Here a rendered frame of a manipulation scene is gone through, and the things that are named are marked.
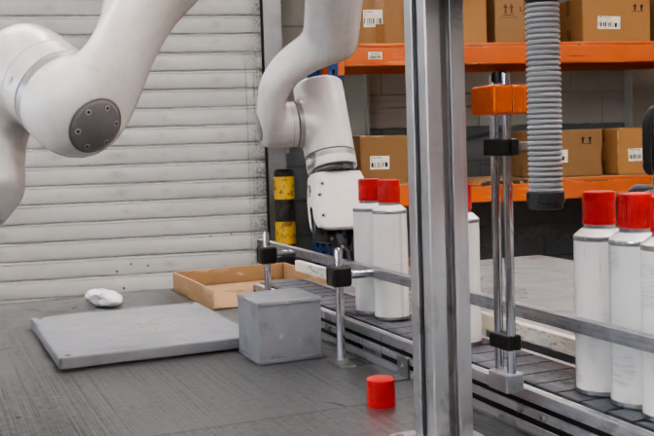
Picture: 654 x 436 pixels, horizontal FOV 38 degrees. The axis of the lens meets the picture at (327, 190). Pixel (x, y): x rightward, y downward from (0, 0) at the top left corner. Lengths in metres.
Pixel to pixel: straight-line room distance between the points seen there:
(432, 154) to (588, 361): 0.26
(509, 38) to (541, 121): 4.21
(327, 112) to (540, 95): 0.73
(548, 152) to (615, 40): 4.50
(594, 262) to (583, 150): 4.26
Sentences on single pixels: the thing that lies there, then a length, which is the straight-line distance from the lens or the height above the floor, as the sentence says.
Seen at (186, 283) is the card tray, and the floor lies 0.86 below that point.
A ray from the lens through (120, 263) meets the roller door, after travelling 5.34.
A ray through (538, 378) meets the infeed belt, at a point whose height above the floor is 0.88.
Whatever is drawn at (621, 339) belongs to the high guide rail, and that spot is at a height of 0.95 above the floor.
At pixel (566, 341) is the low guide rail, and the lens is 1.12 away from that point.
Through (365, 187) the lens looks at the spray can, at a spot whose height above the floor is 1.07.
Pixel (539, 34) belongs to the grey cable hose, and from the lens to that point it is 0.89.
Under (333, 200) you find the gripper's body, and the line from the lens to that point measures 1.53.
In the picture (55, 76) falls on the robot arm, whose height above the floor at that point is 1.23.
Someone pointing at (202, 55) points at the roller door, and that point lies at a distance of 5.33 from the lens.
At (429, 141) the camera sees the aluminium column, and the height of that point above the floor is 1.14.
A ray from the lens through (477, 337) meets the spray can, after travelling 1.23.
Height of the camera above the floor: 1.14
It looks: 3 degrees down
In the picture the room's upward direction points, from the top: 2 degrees counter-clockwise
